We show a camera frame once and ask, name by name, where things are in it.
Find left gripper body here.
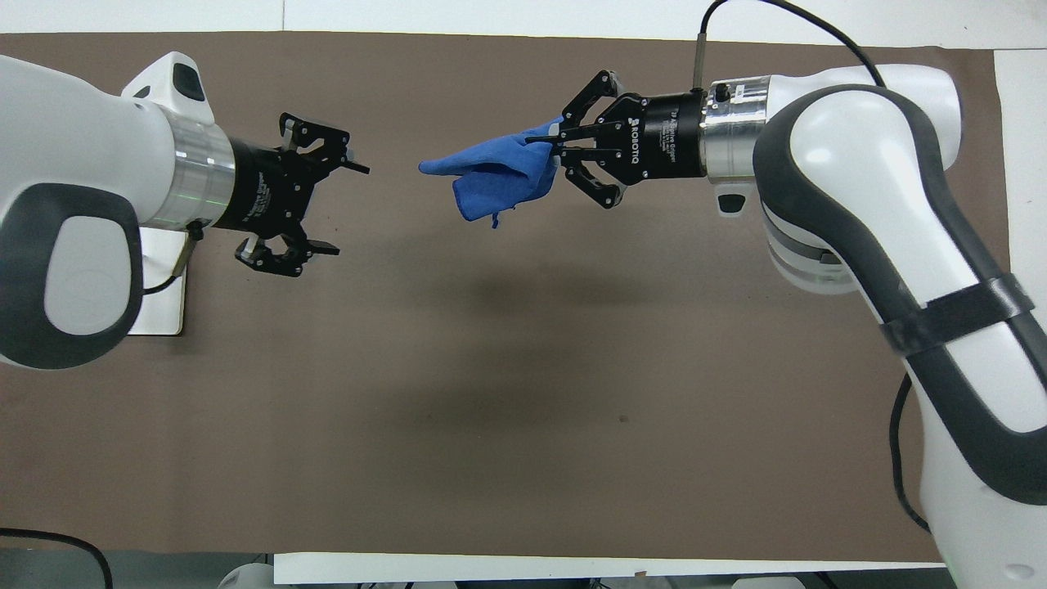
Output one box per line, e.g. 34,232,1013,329
214,136,322,241

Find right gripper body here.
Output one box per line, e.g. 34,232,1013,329
609,89,710,183

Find blue towel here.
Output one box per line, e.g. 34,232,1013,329
418,116,566,230

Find black cable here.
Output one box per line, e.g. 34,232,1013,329
690,0,889,93
0,528,115,589
142,219,206,296
889,372,935,534

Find black strap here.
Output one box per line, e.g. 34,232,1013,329
878,273,1036,357

